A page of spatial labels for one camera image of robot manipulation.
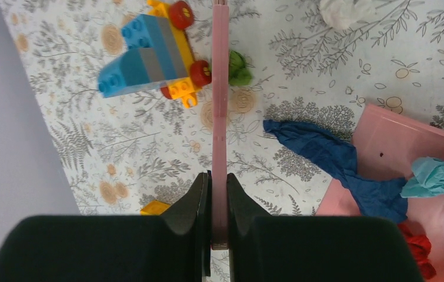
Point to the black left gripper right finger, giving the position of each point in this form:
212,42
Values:
263,247

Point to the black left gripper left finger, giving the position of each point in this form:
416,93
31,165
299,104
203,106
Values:
173,246

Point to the pink dustpan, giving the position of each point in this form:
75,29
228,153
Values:
387,144

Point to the pink hand brush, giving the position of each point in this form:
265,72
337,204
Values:
220,87

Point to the yellow window toy brick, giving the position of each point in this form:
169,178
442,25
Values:
154,208

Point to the red paper scrap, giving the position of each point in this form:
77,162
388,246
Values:
420,248

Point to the blue toy brick car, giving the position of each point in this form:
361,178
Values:
158,57

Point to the light blue paper scrap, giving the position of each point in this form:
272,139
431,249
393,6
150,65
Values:
427,180

